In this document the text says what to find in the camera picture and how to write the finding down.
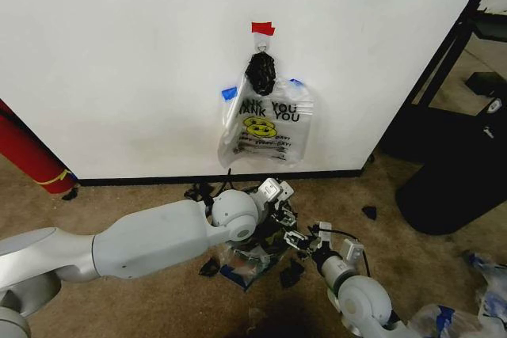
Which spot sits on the crumpled clear plastic bag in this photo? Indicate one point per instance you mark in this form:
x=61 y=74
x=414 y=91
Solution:
x=443 y=322
x=489 y=274

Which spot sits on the clear bag with rubbish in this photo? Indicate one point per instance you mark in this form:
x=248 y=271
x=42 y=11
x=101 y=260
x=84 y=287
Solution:
x=253 y=263

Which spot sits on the red tape strip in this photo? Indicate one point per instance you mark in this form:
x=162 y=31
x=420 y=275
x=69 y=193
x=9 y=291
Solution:
x=263 y=28

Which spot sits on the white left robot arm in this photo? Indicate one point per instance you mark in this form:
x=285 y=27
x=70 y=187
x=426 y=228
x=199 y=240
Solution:
x=158 y=235

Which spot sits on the black trash bin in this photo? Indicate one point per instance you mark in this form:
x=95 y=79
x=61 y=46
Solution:
x=455 y=172

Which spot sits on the white wall hook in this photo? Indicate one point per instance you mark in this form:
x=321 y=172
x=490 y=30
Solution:
x=261 y=42

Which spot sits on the red rolled mat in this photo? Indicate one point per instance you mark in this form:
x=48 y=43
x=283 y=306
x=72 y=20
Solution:
x=27 y=152

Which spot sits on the black crumpled garbage bag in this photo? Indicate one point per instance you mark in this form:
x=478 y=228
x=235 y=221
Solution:
x=260 y=73

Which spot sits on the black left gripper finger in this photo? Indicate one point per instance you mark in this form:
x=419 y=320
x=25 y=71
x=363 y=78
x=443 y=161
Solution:
x=286 y=220

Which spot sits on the black metal frame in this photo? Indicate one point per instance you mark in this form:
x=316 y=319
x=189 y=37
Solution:
x=447 y=57

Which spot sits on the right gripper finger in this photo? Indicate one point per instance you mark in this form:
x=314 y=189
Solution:
x=304 y=252
x=298 y=237

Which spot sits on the black box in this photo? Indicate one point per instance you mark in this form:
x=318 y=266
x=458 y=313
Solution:
x=484 y=84

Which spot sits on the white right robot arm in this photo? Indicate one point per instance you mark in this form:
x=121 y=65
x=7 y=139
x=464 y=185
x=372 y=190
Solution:
x=362 y=298

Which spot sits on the black plastic scrap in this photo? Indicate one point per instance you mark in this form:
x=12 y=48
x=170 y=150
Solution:
x=209 y=266
x=370 y=212
x=70 y=194
x=291 y=272

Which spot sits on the blue tape piece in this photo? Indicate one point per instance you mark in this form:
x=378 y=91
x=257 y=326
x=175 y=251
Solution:
x=296 y=82
x=229 y=93

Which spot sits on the clear thank you plastic bag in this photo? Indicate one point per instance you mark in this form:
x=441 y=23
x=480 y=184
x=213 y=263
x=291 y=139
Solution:
x=277 y=132

